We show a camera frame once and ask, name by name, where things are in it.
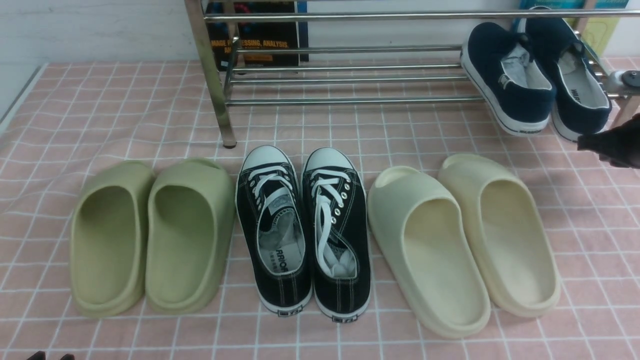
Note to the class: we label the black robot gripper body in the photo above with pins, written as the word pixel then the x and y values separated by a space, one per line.
pixel 619 146

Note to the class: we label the navy slip-on shoe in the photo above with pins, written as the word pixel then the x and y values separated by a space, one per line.
pixel 502 67
pixel 581 106

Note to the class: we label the silver metal shoe rack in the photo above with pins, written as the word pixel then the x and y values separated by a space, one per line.
pixel 221 89

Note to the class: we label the teal and yellow book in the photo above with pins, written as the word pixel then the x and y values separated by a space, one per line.
pixel 598 31

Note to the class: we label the right cream foam slipper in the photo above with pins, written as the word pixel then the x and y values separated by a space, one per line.
pixel 505 233

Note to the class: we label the cream foam slipper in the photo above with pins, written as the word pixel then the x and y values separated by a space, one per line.
pixel 505 233
pixel 418 226

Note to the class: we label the left cream foam slipper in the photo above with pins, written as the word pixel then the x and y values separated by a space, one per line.
pixel 418 226

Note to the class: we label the right black canvas sneaker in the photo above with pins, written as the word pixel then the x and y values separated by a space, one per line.
pixel 334 206

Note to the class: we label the black canvas sneaker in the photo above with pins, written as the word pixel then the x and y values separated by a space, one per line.
pixel 268 206
pixel 334 206

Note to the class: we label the left black canvas sneaker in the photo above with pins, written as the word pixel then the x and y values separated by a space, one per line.
pixel 268 206

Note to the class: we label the black image processing book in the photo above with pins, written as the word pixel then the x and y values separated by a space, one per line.
pixel 262 35

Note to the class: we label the right green foam slipper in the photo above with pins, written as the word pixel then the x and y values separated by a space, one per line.
pixel 191 212

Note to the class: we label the green foam slipper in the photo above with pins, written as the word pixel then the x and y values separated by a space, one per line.
pixel 108 240
pixel 191 212

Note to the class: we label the left green foam slipper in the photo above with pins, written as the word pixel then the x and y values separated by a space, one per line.
pixel 108 240

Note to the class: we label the pink checkered tablecloth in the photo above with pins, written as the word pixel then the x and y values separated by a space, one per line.
pixel 77 119

